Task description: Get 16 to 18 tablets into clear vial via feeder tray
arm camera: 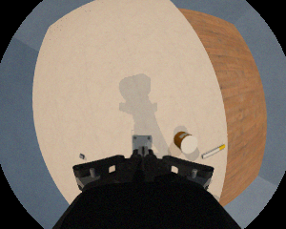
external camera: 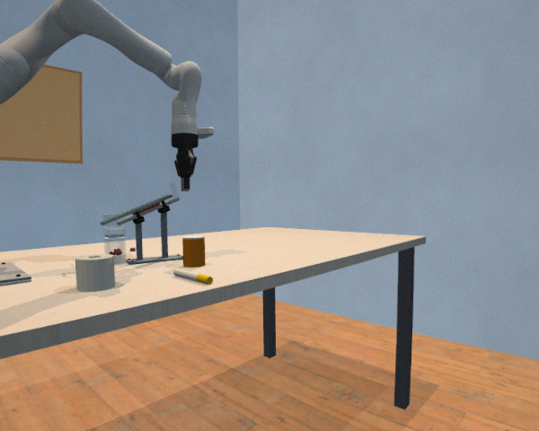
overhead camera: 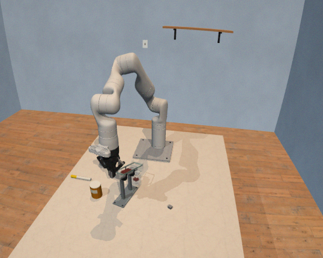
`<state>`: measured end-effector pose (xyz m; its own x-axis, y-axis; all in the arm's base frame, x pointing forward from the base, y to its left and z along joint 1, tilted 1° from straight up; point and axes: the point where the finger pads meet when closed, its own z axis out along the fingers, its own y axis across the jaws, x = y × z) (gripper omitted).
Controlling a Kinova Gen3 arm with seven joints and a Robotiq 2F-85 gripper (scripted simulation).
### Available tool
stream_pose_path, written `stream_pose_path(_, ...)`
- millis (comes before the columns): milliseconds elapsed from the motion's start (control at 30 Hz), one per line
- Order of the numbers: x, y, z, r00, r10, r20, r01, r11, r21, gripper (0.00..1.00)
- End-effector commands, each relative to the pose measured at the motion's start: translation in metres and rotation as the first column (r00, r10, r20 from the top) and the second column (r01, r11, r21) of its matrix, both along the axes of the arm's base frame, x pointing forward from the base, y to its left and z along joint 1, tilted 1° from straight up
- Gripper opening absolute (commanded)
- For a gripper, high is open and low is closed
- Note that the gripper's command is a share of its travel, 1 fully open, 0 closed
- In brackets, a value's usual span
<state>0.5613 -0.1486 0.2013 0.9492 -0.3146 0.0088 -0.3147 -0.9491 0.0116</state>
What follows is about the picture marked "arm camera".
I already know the brown cylinder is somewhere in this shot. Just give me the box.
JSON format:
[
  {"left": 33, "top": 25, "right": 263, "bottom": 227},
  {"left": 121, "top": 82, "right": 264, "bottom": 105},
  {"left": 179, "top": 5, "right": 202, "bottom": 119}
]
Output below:
[{"left": 174, "top": 132, "right": 197, "bottom": 154}]

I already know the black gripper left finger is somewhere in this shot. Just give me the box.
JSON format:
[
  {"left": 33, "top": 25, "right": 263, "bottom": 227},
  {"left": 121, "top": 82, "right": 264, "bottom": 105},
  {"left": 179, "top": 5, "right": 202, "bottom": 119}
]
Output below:
[{"left": 72, "top": 146, "right": 143, "bottom": 191}]

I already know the grey cylinder with yellow cap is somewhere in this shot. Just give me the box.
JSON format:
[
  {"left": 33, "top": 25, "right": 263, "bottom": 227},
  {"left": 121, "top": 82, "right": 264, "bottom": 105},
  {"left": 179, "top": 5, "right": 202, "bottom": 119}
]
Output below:
[{"left": 202, "top": 144, "right": 225, "bottom": 158}]

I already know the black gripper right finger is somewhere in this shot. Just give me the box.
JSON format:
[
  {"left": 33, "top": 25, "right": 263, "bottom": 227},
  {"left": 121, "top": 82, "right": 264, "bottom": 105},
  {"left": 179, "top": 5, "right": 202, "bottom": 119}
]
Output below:
[{"left": 143, "top": 146, "right": 214, "bottom": 190}]

